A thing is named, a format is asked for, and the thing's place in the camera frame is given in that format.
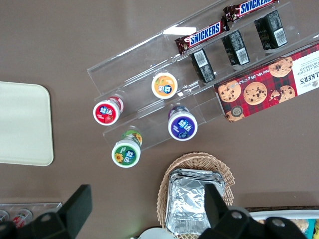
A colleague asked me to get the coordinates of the white round dish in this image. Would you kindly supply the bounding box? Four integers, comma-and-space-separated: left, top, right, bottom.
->
138, 227, 175, 239

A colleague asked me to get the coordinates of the red tartan cookie box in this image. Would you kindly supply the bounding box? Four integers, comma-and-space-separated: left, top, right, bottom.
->
213, 42, 319, 123

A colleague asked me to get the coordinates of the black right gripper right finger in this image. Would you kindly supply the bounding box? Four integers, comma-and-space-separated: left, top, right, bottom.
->
199, 183, 265, 239

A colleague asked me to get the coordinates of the purple lid gum jar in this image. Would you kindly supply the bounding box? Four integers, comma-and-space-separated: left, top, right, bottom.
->
167, 105, 199, 142

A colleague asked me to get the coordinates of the clear acrylic stepped display stand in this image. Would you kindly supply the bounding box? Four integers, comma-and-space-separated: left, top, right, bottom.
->
86, 0, 319, 153

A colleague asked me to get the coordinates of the small black barcode box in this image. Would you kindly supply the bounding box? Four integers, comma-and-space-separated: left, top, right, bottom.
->
254, 9, 288, 51
190, 48, 216, 84
221, 29, 250, 67

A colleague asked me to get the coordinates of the woven wicker basket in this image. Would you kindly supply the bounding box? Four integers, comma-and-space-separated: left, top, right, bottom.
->
156, 152, 235, 231

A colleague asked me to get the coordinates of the small clear acrylic box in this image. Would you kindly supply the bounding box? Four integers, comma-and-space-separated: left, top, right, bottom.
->
0, 202, 63, 227

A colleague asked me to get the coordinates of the white snack container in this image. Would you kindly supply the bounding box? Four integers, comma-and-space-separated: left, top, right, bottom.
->
245, 205, 319, 239

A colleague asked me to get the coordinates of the foil wrapped sandwich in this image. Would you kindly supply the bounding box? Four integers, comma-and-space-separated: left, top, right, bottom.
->
165, 174, 226, 236
169, 168, 224, 180

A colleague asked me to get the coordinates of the Snickers chocolate bar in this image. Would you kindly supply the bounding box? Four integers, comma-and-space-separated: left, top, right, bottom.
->
174, 16, 230, 55
222, 0, 279, 23

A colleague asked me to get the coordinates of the red lid gum jar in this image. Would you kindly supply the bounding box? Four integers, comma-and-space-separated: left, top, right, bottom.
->
92, 96, 125, 125

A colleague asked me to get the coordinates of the cream plastic tray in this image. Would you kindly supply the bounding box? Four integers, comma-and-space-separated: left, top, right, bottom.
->
0, 81, 54, 167

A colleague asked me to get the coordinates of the green lid gum jar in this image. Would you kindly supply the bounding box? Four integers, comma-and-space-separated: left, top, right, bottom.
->
111, 129, 144, 168

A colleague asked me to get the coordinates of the orange lid gum jar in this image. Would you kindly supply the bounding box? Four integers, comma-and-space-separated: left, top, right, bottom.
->
151, 71, 179, 100

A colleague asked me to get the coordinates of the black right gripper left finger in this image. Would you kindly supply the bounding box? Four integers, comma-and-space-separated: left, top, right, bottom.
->
24, 184, 93, 239

